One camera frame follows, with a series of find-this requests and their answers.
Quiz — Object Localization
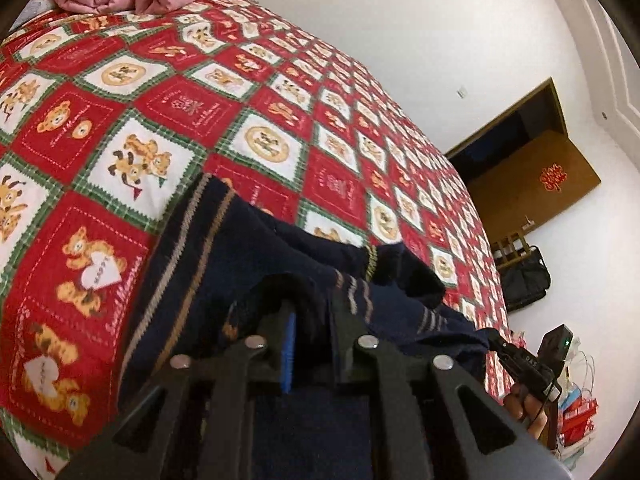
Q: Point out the person's right hand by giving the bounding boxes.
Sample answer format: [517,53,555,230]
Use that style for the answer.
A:
[502,385,549,444]

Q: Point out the pale floral pillow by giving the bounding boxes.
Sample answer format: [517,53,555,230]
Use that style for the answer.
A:
[10,0,58,31]

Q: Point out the brown wooden door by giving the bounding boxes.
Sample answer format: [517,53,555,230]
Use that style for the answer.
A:
[462,130,601,248]

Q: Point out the dark blue patterned sweater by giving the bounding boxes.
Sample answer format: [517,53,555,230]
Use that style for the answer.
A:
[117,174,493,480]

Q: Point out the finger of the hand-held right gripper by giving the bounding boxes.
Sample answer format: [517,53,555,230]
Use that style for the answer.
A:
[487,329,517,362]

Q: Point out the red bear-print bedspread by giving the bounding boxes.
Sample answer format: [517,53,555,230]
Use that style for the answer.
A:
[0,0,516,480]

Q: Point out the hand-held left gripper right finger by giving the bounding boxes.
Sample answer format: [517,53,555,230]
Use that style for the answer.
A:
[330,285,573,480]

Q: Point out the dark wooden door frame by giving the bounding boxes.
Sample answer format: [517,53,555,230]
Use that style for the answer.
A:
[444,77,569,171]

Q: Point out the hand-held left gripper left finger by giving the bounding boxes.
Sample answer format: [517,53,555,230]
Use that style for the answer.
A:
[55,272,301,480]

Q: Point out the red paper door decoration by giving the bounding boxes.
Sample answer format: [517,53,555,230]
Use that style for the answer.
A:
[539,162,565,192]

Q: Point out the black bag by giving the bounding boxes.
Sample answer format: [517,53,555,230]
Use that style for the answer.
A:
[500,246,552,313]

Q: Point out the wooden chair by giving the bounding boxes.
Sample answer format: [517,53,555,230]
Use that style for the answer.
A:
[492,232,532,269]

